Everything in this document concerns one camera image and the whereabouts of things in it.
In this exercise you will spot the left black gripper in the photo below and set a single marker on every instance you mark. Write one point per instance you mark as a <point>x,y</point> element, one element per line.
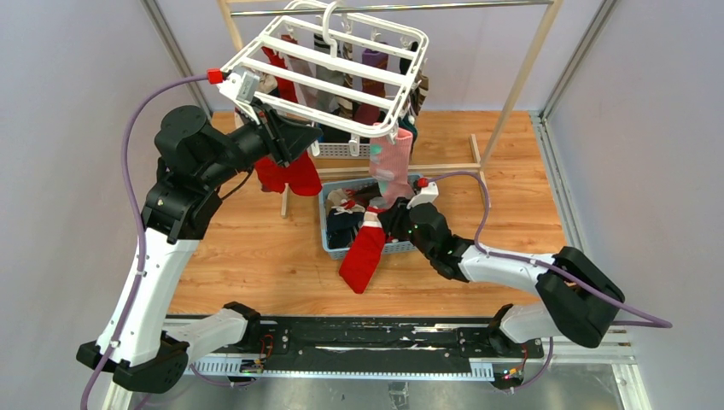
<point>286,140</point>

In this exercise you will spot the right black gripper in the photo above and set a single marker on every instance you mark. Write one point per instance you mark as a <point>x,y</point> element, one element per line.
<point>394,216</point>

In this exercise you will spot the red santa sock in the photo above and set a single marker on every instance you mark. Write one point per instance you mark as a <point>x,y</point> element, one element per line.
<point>302,176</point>

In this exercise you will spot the red snowman sock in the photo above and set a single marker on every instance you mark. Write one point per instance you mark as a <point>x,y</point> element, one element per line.
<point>270,175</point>

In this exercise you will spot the red white cuff sock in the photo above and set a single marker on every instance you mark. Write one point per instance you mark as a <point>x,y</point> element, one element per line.
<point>361,261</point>

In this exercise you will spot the white clip sock hanger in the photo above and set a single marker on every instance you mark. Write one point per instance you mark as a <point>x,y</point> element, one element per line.
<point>290,33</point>

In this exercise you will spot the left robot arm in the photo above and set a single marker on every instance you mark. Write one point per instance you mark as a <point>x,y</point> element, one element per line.
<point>196,160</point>

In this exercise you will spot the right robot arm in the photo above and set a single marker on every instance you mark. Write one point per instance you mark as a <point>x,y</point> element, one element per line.
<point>577,300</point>

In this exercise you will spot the pile of socks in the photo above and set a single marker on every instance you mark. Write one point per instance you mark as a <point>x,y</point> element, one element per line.
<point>344,210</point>

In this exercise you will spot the white plastic basket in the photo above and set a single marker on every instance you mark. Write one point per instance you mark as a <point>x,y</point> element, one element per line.
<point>339,151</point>

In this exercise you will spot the blue plastic basket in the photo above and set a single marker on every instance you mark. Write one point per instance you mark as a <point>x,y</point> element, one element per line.
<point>338,253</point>

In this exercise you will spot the grey sock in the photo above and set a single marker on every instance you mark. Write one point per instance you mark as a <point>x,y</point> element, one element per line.
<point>324,98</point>

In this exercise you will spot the pink patterned sock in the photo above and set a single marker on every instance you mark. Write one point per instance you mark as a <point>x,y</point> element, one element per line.
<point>389,166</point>

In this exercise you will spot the brown striped sock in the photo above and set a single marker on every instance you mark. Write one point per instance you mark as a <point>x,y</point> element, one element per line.
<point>345,104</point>

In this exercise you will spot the dark green sock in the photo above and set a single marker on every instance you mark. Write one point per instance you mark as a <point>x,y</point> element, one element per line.
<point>407,123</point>

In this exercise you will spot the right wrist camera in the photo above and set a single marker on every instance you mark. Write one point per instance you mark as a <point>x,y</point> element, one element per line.
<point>425,191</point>

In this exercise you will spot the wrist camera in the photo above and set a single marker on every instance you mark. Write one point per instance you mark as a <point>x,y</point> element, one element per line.
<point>425,191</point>
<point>239,87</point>

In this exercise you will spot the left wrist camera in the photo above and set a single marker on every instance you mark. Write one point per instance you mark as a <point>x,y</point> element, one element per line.
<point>239,87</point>

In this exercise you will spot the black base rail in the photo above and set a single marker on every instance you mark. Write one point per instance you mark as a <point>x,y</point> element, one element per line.
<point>379,346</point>

